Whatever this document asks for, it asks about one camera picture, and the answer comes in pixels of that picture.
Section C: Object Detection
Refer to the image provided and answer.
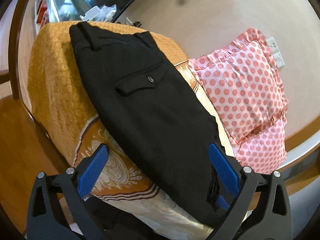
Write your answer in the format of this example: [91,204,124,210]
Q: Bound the black pants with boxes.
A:
[69,22,233,227]

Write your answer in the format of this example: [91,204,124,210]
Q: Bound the pink polka dot pillow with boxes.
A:
[234,118,287,174]
[188,28,288,145]

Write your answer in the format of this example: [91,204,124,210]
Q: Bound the right pink polka dot pillow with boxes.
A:
[234,118,287,174]

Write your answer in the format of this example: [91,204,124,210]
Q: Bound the left pink polka dot pillow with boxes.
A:
[188,28,288,145]

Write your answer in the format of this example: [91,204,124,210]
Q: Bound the yellow patterned bed sheet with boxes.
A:
[26,21,253,240]

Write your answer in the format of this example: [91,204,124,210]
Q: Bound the white wall socket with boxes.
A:
[266,37,285,68]

